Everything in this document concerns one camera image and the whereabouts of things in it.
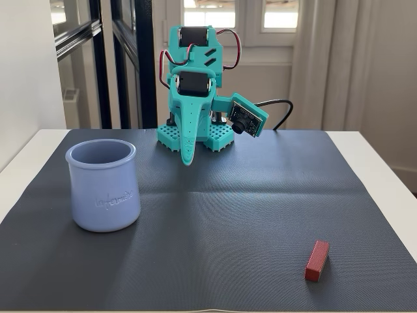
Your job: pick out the teal gripper black servo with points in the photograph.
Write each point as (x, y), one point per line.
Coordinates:
(192, 83)

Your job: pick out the red wooden block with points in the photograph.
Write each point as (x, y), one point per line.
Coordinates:
(317, 261)

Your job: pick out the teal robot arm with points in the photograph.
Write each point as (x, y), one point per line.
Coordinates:
(211, 49)

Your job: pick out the lavender ceramic pot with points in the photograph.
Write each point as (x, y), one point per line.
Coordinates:
(104, 195)

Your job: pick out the black table clamp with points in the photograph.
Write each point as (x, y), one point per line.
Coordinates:
(171, 119)
(220, 118)

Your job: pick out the black framed glass door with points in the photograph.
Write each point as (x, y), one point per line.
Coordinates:
(99, 65)
(145, 65)

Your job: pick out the dark grey textured mat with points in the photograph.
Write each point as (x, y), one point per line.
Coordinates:
(211, 244)

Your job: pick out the white framed window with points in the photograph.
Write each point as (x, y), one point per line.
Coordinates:
(280, 16)

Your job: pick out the white curtain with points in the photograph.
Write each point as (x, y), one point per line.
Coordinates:
(345, 65)

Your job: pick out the camera module teal mount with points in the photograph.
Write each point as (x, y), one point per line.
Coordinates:
(251, 115)

